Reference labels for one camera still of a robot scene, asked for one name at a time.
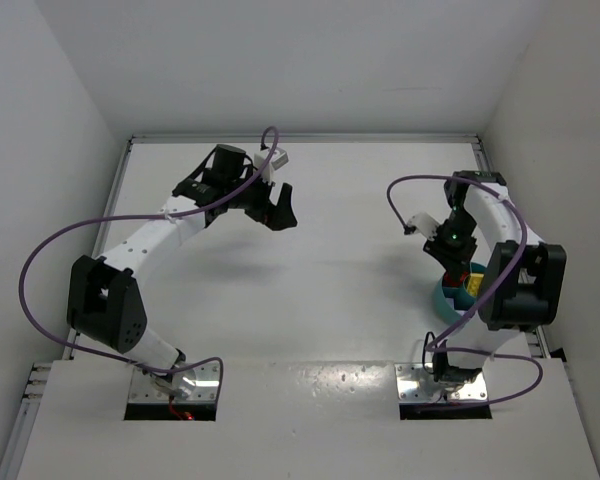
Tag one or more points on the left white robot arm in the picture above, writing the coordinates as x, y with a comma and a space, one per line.
105, 303

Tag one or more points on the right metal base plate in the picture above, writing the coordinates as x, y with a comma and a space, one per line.
415, 386

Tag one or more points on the metal base plate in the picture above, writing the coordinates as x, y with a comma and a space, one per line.
415, 386
196, 386

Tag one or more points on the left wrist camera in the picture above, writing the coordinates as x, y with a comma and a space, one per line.
268, 161

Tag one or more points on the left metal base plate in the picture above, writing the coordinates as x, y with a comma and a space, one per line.
196, 386

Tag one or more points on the small red lego brick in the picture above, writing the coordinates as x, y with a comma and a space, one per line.
451, 281

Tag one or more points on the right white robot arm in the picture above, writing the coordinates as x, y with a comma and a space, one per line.
521, 285

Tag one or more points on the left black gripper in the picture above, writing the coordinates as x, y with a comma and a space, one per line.
261, 206

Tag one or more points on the teal divided round container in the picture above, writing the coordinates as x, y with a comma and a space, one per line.
443, 297

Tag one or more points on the long yellow lego brick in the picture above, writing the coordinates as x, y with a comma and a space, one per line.
473, 283

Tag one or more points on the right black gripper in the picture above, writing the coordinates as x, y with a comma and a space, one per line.
450, 251

